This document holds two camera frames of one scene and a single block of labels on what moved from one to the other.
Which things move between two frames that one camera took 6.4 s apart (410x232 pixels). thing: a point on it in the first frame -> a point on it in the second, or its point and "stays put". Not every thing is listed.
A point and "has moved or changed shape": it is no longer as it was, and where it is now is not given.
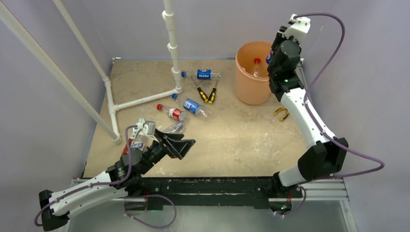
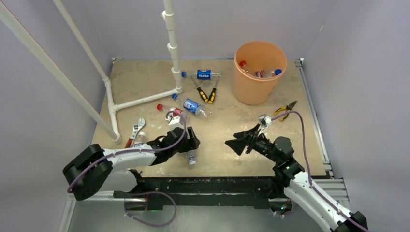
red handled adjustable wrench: x=133 y=134 stays put
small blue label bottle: x=141 y=142 stays put
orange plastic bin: x=250 y=90 stays put
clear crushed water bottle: x=179 y=127 has moved or changed shape
